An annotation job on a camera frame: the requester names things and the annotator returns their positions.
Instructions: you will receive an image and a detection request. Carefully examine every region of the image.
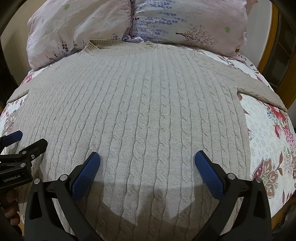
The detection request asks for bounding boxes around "beige cable-knit sweater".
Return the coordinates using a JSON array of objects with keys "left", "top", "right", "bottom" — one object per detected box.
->
[{"left": 6, "top": 39, "right": 287, "bottom": 241}]

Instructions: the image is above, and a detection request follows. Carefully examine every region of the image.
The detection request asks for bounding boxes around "person's left hand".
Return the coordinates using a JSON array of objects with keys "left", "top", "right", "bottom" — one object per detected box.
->
[{"left": 1, "top": 189, "right": 20, "bottom": 226}]

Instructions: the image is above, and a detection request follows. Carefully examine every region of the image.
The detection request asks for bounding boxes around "pink floral left pillow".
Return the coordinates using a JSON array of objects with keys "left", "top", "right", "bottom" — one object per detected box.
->
[{"left": 27, "top": 1, "right": 132, "bottom": 70}]

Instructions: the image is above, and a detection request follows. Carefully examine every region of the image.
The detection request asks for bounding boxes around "brown wooden headboard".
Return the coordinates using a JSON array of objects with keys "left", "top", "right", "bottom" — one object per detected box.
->
[{"left": 239, "top": 1, "right": 295, "bottom": 108}]

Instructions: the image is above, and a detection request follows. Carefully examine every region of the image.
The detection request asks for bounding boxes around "pink lavender-print right pillow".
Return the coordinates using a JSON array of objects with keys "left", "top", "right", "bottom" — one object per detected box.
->
[{"left": 129, "top": 0, "right": 257, "bottom": 59}]

